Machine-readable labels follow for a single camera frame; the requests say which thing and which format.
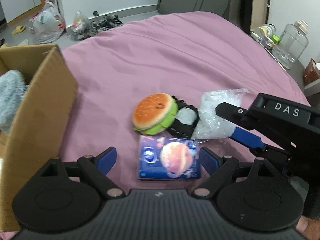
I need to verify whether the clear bubble wrap bag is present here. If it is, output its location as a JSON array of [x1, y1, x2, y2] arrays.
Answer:
[[191, 87, 251, 140]]

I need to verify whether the yellow slipper far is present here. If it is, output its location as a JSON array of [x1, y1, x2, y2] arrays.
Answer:
[[11, 25, 26, 35]]

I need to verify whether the clear plastic water jug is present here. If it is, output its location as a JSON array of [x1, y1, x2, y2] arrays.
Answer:
[[272, 20, 309, 69]]

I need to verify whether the fluffy blue plush item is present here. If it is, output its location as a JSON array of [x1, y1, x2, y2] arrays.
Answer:
[[0, 70, 29, 135]]

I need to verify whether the pink bed sheet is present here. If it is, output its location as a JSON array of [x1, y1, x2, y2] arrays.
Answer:
[[0, 11, 312, 240]]

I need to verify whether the blue tissue pack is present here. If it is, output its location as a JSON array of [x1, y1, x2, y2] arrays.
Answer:
[[138, 136, 201, 180]]

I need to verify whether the brown cardboard box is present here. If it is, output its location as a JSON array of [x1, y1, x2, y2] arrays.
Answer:
[[1, 44, 78, 232]]

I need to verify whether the small clear trash bag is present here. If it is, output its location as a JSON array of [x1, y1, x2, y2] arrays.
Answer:
[[68, 11, 91, 41]]

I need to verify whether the black and white soft item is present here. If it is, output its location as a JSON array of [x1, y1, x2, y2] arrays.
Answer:
[[167, 96, 200, 139]]

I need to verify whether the plush hamburger toy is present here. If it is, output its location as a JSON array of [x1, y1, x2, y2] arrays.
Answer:
[[132, 93, 178, 135]]

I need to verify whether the folded board against wall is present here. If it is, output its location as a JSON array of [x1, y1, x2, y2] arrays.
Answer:
[[240, 0, 270, 34]]

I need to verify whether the grey sneaker right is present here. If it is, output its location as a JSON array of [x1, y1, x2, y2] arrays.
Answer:
[[101, 14, 123, 29]]

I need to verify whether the large white plastic bag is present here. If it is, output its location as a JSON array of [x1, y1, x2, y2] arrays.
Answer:
[[32, 1, 65, 44]]

